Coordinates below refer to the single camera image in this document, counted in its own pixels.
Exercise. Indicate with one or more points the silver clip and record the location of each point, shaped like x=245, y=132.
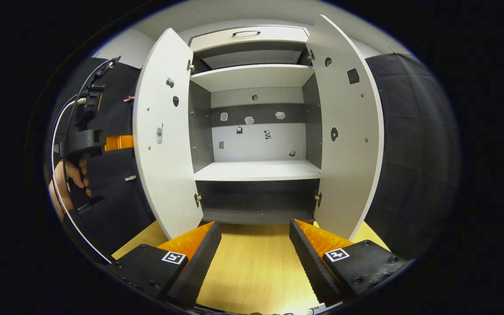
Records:
x=130, y=178

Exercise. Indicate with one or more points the white cabinet shelf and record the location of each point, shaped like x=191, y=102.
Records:
x=252, y=76
x=256, y=170

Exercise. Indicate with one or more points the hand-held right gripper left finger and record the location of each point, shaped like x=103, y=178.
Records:
x=199, y=262

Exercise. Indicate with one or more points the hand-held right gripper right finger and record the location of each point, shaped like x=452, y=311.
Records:
x=311, y=267

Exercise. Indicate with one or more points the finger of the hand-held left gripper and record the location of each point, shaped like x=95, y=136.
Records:
x=118, y=142

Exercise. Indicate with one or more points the headphone-sticker shoe cabinet door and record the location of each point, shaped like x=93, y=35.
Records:
x=348, y=188

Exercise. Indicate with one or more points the camera-sticker shoe cabinet door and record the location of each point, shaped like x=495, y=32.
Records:
x=164, y=183

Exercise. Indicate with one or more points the black binder clip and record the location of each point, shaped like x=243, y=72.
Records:
x=393, y=50

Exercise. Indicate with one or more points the black backdrop cloth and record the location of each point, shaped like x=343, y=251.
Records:
x=409, y=153

